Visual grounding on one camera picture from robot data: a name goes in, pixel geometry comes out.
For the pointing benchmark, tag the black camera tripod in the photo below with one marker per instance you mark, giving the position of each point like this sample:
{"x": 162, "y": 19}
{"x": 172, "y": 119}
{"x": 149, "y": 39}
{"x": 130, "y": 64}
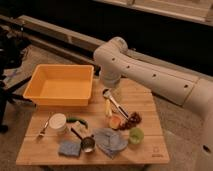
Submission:
{"x": 11, "y": 56}

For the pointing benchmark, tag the green plastic cup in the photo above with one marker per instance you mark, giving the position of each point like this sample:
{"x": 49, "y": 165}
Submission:
{"x": 136, "y": 135}

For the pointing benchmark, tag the blue sponge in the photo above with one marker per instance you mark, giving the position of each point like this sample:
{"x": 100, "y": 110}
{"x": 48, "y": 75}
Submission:
{"x": 69, "y": 148}

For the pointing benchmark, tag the metal ice cream scoop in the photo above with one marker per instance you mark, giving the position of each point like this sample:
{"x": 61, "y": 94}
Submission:
{"x": 107, "y": 94}

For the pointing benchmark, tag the orange peach fruit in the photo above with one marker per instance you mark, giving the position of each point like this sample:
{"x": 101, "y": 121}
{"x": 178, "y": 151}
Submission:
{"x": 114, "y": 122}

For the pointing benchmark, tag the yellow banana piece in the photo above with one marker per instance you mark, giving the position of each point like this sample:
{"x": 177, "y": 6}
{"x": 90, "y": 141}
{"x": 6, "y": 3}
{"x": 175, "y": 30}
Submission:
{"x": 108, "y": 110}

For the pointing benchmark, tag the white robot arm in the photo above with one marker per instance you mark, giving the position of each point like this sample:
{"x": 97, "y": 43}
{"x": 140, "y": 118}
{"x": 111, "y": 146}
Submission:
{"x": 191, "y": 92}

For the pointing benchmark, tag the metal measuring cup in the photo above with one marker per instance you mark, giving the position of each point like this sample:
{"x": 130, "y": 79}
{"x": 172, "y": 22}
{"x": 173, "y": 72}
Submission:
{"x": 87, "y": 143}

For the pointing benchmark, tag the small beige wooden block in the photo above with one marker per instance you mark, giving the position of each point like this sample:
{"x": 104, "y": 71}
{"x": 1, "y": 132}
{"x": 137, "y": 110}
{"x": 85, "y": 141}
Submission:
{"x": 80, "y": 129}

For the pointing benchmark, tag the grey-blue cloth towel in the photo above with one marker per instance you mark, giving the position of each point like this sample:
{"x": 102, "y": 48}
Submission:
{"x": 109, "y": 141}

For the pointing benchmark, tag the white round container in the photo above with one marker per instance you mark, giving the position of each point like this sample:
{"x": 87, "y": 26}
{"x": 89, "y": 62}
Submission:
{"x": 57, "y": 123}

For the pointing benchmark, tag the bunch of dark grapes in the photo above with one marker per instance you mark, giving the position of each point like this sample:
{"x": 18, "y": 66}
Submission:
{"x": 134, "y": 119}

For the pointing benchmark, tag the yellow plastic tray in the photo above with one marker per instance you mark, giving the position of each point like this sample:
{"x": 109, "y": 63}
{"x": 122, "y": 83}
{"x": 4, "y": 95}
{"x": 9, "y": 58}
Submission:
{"x": 60, "y": 85}

